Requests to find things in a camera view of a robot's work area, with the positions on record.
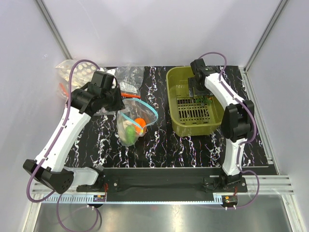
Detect green leafy red toy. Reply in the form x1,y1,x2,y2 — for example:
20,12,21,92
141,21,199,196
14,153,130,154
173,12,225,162
195,96,212,106

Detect clear blue-zipper bag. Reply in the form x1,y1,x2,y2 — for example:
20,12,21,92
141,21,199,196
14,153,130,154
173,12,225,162
116,98,158,146

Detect orange carrot toy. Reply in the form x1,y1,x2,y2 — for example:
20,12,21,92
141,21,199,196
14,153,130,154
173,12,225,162
134,117,146,133

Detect green vegetable toy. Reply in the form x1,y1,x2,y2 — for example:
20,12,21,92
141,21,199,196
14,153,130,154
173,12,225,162
125,125,137,144

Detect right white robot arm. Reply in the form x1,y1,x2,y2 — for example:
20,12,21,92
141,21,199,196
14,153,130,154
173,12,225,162
190,65,257,192

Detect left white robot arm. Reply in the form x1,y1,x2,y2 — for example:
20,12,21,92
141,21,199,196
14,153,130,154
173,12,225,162
23,78,124,197

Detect clear orange-zipper bag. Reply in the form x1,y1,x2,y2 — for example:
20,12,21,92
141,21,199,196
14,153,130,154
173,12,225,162
100,66,144,99

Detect bag of white discs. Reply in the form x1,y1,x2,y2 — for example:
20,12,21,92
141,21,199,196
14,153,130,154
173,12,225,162
55,59,98,87

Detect clear red-zipper bag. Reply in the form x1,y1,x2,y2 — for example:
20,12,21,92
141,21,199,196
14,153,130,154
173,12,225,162
57,83,69,100

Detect olive green plastic bin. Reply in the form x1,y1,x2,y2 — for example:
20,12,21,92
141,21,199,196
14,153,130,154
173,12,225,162
166,66,224,137

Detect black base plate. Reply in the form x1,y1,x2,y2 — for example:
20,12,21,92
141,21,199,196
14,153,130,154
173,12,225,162
77,167,248,203

